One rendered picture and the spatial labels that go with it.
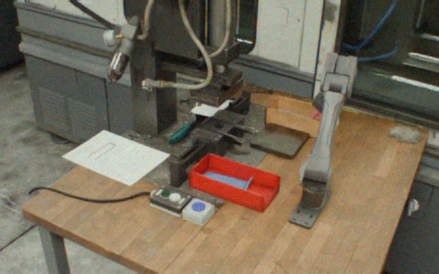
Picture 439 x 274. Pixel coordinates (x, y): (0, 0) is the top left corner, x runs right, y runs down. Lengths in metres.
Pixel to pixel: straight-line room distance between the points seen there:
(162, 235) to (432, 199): 1.26
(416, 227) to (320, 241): 1.00
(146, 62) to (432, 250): 1.49
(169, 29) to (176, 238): 0.65
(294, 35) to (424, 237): 1.06
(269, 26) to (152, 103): 0.71
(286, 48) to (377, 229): 1.01
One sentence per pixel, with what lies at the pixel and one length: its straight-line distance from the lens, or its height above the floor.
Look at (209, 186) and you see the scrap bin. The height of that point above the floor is 0.93.
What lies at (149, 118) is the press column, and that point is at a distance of 1.77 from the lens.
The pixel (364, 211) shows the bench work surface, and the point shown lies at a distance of 1.52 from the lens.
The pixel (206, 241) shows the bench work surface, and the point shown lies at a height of 0.90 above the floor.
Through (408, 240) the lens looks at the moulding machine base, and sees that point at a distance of 2.38.
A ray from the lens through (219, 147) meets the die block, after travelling 1.63.
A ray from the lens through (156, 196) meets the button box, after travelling 1.45.
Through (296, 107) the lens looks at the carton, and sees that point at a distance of 1.94.
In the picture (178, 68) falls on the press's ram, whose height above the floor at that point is 1.17.
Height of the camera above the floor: 1.82
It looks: 31 degrees down
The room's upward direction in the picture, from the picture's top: 2 degrees clockwise
